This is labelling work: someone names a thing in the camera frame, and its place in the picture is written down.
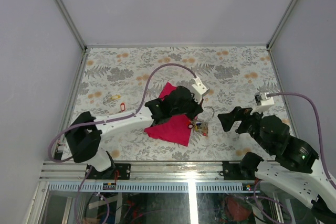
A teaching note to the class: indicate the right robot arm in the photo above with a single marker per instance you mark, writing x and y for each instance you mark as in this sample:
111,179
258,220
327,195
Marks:
314,189

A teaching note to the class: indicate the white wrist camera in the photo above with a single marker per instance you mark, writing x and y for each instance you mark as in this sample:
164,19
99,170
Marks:
198,89
263,102

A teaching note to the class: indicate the small yellow key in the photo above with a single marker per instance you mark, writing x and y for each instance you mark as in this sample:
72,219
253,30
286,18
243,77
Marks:
115,97

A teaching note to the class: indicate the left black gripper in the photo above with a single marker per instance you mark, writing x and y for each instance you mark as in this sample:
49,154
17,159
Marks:
197,109

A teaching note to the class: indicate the red outline key tag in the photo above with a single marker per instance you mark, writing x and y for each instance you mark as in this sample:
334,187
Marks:
122,107

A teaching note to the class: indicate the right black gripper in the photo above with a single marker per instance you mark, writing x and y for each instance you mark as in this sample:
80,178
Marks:
238,113

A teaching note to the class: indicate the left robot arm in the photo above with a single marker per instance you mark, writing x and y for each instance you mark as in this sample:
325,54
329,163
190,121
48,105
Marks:
87,131

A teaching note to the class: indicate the pink folded cloth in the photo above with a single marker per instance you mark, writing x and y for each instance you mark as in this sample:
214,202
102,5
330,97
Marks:
169,123

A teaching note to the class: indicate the large keyring with keys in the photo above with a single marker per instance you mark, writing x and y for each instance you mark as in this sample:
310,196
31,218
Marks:
200,123

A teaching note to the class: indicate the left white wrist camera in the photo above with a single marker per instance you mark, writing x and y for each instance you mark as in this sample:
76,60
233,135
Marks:
198,89

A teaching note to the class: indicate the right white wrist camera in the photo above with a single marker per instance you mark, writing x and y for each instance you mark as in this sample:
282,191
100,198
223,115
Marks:
263,102

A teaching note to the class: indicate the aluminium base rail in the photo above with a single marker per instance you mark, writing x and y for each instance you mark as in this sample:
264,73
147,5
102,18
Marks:
149,177

